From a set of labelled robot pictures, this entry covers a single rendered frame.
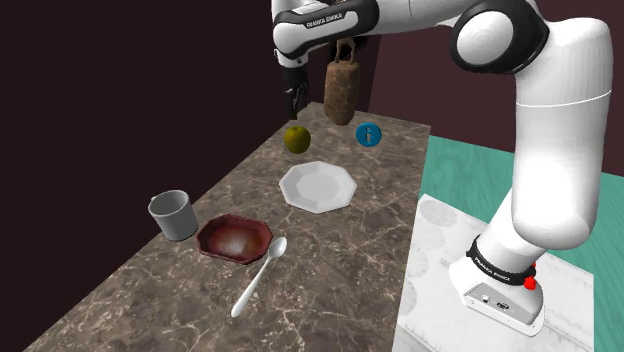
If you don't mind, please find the brown rusty cowbell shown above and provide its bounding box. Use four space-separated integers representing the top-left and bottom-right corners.
323 37 362 127

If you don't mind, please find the green apple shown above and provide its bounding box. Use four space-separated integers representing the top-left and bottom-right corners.
284 125 312 155

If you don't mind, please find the blue round disc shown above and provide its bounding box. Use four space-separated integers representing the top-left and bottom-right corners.
355 122 383 148

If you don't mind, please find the white octagonal plate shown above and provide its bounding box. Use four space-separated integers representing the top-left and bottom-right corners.
278 160 358 215

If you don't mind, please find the dark red octagonal bowl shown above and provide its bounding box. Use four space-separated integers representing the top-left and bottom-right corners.
196 213 274 265

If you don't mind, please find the grey cup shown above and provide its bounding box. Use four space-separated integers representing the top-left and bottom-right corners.
147 189 200 243

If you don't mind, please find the white spoon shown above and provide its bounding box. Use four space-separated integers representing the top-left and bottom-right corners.
230 236 288 319

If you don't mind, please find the white patterned robot stand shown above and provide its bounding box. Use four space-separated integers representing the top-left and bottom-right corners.
391 193 596 352

